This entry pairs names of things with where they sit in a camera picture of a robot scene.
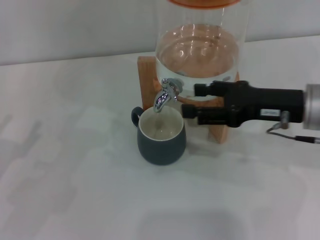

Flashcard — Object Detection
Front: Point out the dark grey ceramic cup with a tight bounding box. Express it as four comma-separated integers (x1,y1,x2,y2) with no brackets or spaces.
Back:
130,105,187,166

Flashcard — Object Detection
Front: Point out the chrome faucet tap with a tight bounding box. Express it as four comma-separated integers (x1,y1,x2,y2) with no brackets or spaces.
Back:
152,77,185,114

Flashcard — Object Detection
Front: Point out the grey right gripper cable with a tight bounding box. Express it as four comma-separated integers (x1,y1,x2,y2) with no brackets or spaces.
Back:
266,111,320,146

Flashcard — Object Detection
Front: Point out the glass water dispenser jar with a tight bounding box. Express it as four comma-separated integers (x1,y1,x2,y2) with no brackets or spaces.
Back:
153,4,251,101

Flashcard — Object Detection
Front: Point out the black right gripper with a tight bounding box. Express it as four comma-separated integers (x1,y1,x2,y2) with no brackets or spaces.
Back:
181,80,308,129

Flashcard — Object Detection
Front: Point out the wooden dispenser stand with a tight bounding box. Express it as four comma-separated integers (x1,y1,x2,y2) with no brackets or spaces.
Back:
136,55,241,145

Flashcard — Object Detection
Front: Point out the wooden dispenser lid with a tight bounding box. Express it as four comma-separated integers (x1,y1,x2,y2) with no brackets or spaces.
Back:
167,0,243,8

